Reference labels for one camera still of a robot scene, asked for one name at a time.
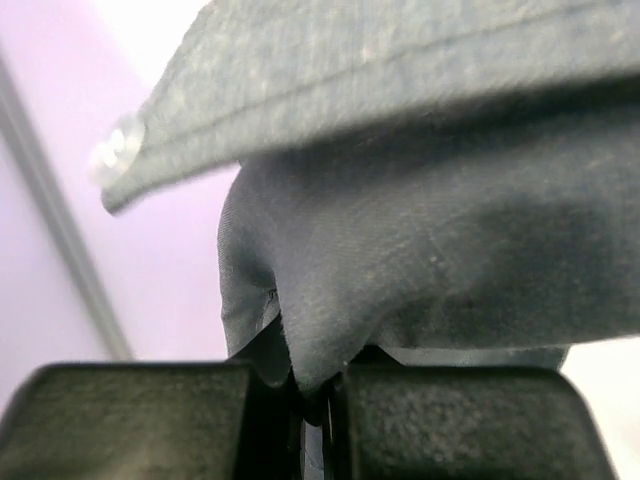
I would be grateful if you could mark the left aluminium frame post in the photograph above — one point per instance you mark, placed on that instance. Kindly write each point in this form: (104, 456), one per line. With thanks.
(32, 162)

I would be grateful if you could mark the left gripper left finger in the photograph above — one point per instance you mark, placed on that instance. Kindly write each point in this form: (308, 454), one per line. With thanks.
(234, 419)

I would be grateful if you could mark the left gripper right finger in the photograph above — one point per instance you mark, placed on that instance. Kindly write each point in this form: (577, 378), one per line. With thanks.
(384, 420)

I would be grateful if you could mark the grey shirt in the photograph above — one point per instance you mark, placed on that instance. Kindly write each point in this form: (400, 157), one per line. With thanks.
(414, 174)

